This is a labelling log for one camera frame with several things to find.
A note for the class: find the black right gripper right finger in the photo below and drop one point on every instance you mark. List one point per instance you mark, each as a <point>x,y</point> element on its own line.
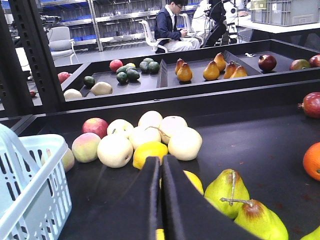
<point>187,215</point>

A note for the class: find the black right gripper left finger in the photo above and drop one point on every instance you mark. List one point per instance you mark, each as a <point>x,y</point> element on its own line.
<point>132,217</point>

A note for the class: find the light blue plastic basket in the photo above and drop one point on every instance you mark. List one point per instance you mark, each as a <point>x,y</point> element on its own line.
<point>34,196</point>

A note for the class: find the pink peach behind basket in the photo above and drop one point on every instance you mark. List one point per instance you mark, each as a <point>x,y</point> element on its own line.
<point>68,160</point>

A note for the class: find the yellow lemon upper right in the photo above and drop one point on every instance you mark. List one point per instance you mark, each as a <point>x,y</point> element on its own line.
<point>195,181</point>

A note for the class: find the green pear upper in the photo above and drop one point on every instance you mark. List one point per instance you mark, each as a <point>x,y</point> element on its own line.
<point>229,184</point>

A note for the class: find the green pear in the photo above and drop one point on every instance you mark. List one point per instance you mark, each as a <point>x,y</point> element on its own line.
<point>259,220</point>
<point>229,184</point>

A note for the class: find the white pear front left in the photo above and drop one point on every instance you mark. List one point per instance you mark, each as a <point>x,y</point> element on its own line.
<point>114,151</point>

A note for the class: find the white pear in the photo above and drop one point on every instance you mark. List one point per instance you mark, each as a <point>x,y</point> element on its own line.
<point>114,151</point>
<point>121,127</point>
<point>143,134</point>
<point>150,118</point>
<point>168,125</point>
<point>185,143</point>

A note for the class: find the green pear lower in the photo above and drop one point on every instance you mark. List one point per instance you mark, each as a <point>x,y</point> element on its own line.
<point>259,220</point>

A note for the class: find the yellow lemon by pears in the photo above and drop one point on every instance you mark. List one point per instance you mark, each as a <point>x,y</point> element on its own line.
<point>149,149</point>

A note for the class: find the white pear centre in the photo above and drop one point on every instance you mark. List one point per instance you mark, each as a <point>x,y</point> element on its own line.
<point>143,134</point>

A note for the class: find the white pear far left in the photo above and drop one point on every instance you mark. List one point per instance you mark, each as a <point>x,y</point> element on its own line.
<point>121,127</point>

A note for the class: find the white pear top right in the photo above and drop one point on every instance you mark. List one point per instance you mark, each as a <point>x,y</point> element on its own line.
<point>168,125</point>

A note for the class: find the red apple by pears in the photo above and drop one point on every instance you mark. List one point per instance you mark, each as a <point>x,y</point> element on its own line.
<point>95,125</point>

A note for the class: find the black wooden produce stand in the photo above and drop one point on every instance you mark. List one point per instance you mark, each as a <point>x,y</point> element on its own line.
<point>258,131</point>

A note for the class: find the dark red pomegranate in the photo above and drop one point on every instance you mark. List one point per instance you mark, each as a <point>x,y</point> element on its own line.
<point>267,62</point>

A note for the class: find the seated person dark jacket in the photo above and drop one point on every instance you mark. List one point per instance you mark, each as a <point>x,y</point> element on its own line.
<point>165,28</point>

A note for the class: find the black right upright post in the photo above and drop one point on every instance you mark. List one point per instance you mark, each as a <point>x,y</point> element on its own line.
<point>35,43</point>

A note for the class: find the black upright post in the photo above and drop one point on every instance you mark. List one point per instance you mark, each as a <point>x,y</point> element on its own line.
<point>14,91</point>
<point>35,43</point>

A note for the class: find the black left upright post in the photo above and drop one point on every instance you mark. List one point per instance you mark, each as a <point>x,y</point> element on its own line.
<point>14,91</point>

